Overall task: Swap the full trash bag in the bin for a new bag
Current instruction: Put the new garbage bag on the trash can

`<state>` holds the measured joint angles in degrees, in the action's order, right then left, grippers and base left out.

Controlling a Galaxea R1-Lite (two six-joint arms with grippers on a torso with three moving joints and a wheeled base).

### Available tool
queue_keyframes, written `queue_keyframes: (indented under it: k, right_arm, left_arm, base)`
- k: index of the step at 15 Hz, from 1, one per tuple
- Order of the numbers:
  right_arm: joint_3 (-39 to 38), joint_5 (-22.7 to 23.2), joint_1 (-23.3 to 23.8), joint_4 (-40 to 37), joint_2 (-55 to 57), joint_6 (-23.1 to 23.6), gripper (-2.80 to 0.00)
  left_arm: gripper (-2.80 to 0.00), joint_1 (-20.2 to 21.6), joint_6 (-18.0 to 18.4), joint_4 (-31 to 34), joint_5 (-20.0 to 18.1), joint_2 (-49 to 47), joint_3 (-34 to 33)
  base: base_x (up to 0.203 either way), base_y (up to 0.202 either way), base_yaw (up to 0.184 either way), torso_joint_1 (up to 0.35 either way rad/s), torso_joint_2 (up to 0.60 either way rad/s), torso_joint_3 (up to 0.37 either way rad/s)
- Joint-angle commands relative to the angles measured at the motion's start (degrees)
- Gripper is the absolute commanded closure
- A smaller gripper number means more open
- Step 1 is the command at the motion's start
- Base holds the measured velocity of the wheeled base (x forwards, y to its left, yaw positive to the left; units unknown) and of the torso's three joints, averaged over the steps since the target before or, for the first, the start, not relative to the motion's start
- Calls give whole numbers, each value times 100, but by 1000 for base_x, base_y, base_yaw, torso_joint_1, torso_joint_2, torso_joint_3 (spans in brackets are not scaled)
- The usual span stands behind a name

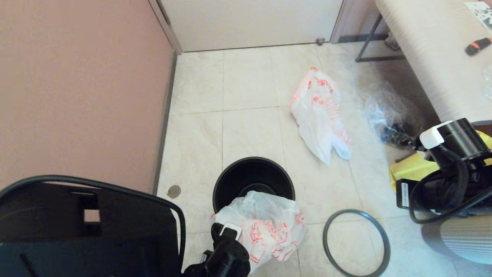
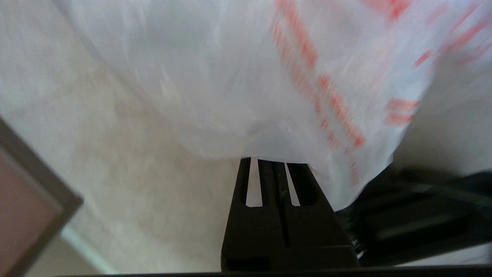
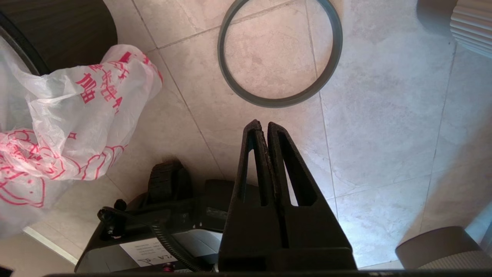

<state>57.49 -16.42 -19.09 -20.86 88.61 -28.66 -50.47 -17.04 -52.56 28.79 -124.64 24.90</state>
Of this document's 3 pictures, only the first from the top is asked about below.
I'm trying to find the small grey floor item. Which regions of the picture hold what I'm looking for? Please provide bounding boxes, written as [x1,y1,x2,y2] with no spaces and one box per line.
[384,33,400,52]

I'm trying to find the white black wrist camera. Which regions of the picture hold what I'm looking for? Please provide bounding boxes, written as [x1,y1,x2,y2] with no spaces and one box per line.
[414,118,492,162]
[211,222,243,242]

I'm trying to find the white black-print paper sheet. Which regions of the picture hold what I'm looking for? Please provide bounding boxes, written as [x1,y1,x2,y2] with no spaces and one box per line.
[463,2,492,35]

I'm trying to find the grey bin rim ring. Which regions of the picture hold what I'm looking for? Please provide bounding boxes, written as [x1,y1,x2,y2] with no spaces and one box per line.
[323,210,391,277]

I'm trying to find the light grey door frame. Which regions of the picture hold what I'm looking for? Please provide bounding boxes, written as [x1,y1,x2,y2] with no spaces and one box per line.
[148,0,356,55]

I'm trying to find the black orange marker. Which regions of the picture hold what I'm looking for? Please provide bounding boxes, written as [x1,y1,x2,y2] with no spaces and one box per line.
[464,38,492,57]

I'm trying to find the clear crumpled plastic item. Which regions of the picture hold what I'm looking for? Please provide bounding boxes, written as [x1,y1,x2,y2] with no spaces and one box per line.
[481,65,492,102]

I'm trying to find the yellow non-woven tote bag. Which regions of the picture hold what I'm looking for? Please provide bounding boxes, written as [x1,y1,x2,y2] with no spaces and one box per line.
[389,131,492,195]

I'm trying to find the dark metal table frame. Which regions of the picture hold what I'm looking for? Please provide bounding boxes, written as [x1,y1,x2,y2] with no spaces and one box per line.
[354,15,492,163]

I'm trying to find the white ribbed cylinder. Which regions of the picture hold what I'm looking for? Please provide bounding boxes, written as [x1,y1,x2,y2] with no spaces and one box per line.
[421,214,492,266]

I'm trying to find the white door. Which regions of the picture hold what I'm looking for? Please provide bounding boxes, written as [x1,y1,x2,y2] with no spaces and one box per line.
[160,0,344,53]

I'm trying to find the clear plastic bag dark contents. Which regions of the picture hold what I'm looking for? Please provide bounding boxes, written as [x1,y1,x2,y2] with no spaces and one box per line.
[363,83,425,149]

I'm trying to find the white red-print trash bag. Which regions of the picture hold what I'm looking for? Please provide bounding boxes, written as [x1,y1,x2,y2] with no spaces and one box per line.
[210,190,307,274]
[289,66,353,165]

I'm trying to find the black trash bin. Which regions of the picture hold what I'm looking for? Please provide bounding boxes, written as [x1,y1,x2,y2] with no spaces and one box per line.
[212,156,296,214]

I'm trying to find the light wood-grain table top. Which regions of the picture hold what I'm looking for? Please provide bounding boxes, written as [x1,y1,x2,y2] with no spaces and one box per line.
[375,0,492,123]

